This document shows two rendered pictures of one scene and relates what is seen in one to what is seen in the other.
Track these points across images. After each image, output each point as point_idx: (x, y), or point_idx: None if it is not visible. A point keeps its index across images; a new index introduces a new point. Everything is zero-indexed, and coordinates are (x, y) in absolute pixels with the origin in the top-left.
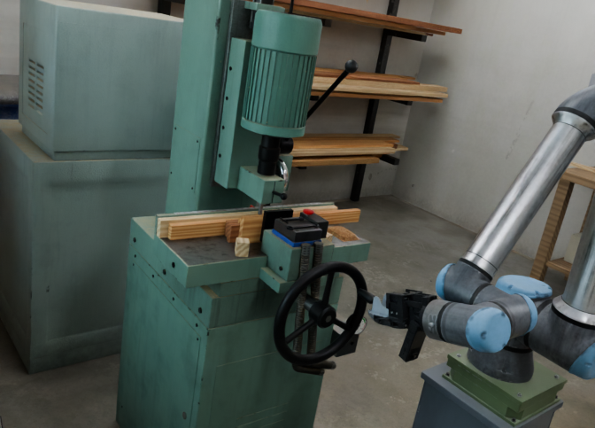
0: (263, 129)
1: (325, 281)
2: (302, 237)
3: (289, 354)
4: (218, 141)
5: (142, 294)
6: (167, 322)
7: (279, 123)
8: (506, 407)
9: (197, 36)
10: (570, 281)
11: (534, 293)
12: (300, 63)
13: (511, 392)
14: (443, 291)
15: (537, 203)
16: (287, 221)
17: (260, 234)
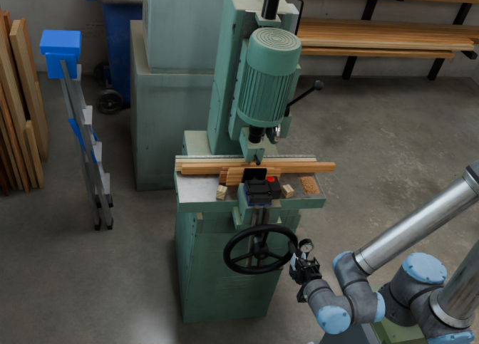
0: (246, 119)
1: None
2: (255, 201)
3: (234, 268)
4: (231, 105)
5: None
6: None
7: (257, 117)
8: (383, 339)
9: (226, 27)
10: (445, 287)
11: (424, 279)
12: (275, 80)
13: (388, 332)
14: (333, 269)
15: (419, 236)
16: (249, 186)
17: (241, 181)
